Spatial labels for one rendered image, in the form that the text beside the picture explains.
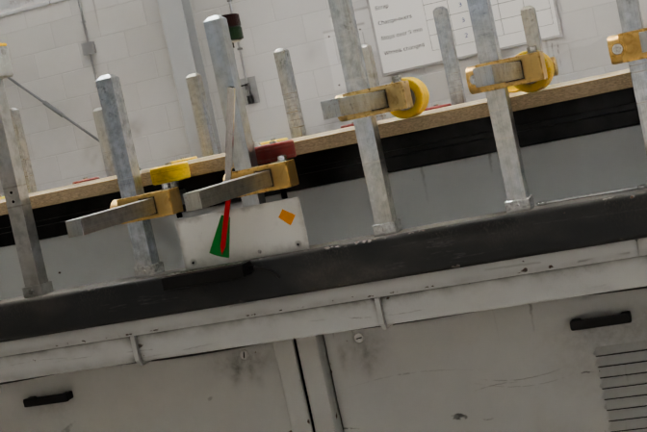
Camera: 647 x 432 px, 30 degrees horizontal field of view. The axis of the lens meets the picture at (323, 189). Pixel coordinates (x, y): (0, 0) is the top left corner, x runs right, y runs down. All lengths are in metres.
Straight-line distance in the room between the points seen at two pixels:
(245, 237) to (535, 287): 0.55
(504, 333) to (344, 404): 0.38
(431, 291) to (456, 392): 0.34
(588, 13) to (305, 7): 2.23
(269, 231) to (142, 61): 8.11
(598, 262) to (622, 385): 0.36
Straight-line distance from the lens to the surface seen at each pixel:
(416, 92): 2.36
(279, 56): 3.42
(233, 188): 2.10
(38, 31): 10.84
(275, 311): 2.34
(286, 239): 2.28
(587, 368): 2.47
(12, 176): 2.53
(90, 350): 2.54
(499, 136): 2.16
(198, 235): 2.35
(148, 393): 2.77
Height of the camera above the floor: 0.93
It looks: 3 degrees down
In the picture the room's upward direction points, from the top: 12 degrees counter-clockwise
